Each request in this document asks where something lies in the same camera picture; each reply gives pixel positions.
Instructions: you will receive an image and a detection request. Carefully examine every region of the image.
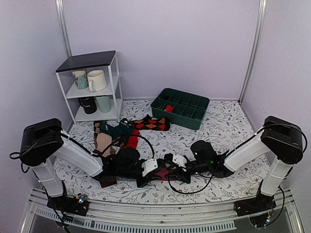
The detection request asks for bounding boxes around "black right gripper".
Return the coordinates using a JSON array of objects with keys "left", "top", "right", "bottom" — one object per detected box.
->
[{"left": 165, "top": 161, "right": 210, "bottom": 185}]

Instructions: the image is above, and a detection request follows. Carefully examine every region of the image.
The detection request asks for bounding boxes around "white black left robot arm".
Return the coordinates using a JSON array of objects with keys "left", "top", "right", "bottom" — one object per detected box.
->
[{"left": 17, "top": 116, "right": 170, "bottom": 211}]

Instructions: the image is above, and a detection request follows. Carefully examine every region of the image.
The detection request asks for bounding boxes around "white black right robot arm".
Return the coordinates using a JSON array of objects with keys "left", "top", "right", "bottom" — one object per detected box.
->
[{"left": 189, "top": 116, "right": 308, "bottom": 212}]

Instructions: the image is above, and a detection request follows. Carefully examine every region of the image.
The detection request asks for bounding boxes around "black red argyle sock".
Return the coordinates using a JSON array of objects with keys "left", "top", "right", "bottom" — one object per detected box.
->
[{"left": 129, "top": 115, "right": 171, "bottom": 131}]

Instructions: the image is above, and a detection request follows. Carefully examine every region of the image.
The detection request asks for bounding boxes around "dark maroon striped sock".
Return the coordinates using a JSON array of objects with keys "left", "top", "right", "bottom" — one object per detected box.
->
[{"left": 99, "top": 176, "right": 117, "bottom": 188}]

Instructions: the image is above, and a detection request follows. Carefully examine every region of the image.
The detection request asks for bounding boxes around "dark teal sock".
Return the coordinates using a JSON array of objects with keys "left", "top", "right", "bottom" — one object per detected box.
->
[{"left": 99, "top": 118, "right": 135, "bottom": 140}]

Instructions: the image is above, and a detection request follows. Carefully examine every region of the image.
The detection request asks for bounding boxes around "green divided organizer bin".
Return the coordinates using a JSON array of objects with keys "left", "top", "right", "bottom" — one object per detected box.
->
[{"left": 151, "top": 88, "right": 210, "bottom": 130}]

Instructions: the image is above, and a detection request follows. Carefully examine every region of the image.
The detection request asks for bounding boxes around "red rolled sock in bin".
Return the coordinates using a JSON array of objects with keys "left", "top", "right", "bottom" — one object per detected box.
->
[{"left": 164, "top": 105, "right": 174, "bottom": 113}]

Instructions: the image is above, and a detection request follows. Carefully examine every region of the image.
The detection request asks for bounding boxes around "mint green mug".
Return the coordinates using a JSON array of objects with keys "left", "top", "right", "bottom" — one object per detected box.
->
[{"left": 96, "top": 96, "right": 111, "bottom": 113}]

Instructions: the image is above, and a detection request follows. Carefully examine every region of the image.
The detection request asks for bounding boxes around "black mug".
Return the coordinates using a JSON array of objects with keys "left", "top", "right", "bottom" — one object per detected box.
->
[{"left": 78, "top": 97, "right": 97, "bottom": 115}]

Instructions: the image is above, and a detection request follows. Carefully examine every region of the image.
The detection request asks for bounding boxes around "cream white mug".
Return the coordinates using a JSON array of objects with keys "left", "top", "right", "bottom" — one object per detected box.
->
[{"left": 87, "top": 70, "right": 107, "bottom": 92}]

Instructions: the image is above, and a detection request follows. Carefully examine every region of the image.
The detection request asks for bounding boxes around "white shelf with black top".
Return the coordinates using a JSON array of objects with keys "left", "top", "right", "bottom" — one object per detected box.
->
[{"left": 55, "top": 50, "right": 123, "bottom": 124}]

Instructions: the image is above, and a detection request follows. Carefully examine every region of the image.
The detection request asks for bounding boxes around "teal patterned mug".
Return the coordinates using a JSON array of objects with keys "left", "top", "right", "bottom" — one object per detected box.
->
[{"left": 71, "top": 69, "right": 88, "bottom": 90}]

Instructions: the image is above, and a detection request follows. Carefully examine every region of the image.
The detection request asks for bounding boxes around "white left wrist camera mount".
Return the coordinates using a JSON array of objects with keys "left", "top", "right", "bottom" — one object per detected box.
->
[{"left": 141, "top": 159, "right": 158, "bottom": 177}]

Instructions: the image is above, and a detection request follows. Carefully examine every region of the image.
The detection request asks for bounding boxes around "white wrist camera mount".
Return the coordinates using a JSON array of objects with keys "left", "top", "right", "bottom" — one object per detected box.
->
[
  {"left": 141, "top": 159, "right": 158, "bottom": 177},
  {"left": 173, "top": 154, "right": 187, "bottom": 168}
]

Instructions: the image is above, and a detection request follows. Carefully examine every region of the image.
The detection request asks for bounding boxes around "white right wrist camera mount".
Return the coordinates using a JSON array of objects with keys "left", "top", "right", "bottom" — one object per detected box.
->
[{"left": 173, "top": 154, "right": 187, "bottom": 168}]

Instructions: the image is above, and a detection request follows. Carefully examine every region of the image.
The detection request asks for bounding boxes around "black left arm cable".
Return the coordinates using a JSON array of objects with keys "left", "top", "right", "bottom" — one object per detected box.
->
[{"left": 92, "top": 134, "right": 155, "bottom": 160}]

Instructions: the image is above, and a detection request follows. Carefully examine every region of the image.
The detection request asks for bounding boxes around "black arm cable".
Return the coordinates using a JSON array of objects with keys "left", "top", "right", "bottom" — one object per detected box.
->
[
  {"left": 92, "top": 134, "right": 155, "bottom": 160},
  {"left": 167, "top": 150, "right": 230, "bottom": 195}
]

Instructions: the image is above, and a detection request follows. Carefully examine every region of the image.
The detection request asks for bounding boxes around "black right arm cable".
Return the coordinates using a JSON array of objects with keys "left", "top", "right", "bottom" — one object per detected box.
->
[{"left": 167, "top": 150, "right": 230, "bottom": 195}]

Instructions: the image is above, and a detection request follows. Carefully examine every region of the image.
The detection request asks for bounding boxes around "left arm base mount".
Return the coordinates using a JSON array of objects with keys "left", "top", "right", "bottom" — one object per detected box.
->
[{"left": 47, "top": 196, "right": 90, "bottom": 216}]

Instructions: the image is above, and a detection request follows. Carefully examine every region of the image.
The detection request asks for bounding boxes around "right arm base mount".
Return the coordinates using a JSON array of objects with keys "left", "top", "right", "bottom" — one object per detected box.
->
[{"left": 233, "top": 189, "right": 285, "bottom": 229}]

